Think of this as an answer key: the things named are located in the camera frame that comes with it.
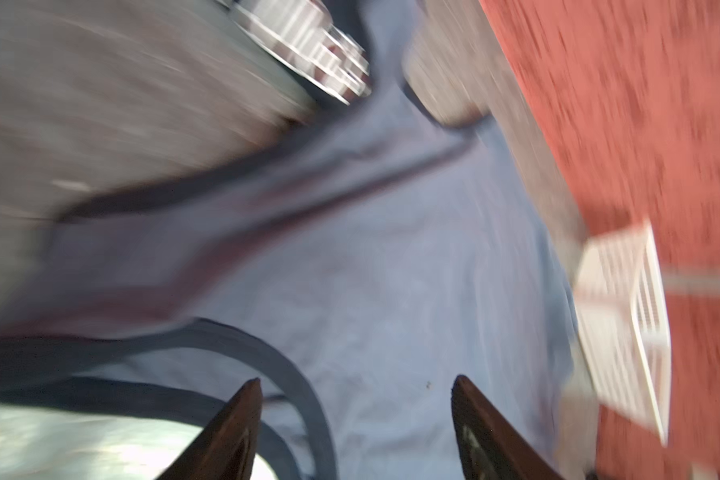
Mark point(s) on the white plastic laundry basket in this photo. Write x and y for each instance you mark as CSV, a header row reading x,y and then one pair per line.
x,y
623,326

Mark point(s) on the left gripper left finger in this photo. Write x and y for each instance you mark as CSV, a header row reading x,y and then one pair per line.
x,y
226,447

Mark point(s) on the right aluminium corner post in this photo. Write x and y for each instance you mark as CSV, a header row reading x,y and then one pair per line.
x,y
707,284

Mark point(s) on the grey blue tank top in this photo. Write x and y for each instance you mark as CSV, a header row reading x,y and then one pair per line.
x,y
355,268

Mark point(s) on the navy tank top red trim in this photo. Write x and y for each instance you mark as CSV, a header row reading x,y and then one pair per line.
x,y
321,44

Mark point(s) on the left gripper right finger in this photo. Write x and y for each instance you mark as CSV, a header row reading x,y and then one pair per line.
x,y
489,447

